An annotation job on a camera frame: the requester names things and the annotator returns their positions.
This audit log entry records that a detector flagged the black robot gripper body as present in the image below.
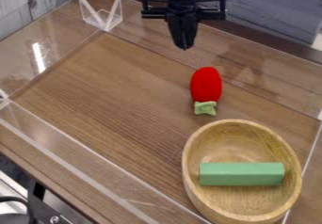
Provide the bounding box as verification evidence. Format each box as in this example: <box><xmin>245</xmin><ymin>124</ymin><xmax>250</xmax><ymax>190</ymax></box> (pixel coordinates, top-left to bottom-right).
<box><xmin>141</xmin><ymin>0</ymin><xmax>226</xmax><ymax>20</ymax></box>

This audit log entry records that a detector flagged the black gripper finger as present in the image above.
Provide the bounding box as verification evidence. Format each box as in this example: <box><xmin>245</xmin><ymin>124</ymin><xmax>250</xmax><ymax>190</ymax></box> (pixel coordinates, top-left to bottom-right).
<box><xmin>167</xmin><ymin>12</ymin><xmax>183</xmax><ymax>49</ymax></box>
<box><xmin>183</xmin><ymin>12</ymin><xmax>198</xmax><ymax>49</ymax></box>

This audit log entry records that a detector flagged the red plush strawberry green stem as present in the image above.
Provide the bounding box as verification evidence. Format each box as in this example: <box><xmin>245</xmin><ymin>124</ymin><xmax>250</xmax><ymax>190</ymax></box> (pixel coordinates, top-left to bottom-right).
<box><xmin>190</xmin><ymin>67</ymin><xmax>223</xmax><ymax>116</ymax></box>

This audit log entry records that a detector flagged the wooden bowl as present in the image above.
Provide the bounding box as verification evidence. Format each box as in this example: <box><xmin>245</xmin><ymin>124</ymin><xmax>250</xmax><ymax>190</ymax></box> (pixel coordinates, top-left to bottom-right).
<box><xmin>182</xmin><ymin>120</ymin><xmax>302</xmax><ymax>224</ymax></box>

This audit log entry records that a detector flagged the green rectangular block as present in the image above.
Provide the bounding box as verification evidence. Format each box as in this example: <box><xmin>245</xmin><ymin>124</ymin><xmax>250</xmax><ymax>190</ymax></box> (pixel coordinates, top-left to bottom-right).
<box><xmin>199</xmin><ymin>162</ymin><xmax>286</xmax><ymax>186</ymax></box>

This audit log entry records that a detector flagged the black metal table leg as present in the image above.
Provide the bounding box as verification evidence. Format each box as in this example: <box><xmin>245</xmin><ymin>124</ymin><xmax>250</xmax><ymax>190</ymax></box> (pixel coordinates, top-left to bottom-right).
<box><xmin>28</xmin><ymin>182</ymin><xmax>74</xmax><ymax>224</ymax></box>

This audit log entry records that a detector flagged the clear acrylic corner bracket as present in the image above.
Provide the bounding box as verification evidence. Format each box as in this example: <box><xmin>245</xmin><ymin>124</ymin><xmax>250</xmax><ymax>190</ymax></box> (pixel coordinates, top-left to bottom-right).
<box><xmin>79</xmin><ymin>0</ymin><xmax>123</xmax><ymax>32</ymax></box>

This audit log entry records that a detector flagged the clear acrylic table enclosure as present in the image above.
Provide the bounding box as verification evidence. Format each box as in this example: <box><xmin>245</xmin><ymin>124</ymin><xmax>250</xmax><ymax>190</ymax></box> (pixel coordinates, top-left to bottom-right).
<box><xmin>0</xmin><ymin>0</ymin><xmax>322</xmax><ymax>224</ymax></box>

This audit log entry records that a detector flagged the black cable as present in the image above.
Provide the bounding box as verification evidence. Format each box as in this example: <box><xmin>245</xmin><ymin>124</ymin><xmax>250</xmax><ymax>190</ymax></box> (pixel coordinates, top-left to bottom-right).
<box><xmin>0</xmin><ymin>196</ymin><xmax>32</xmax><ymax>224</ymax></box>

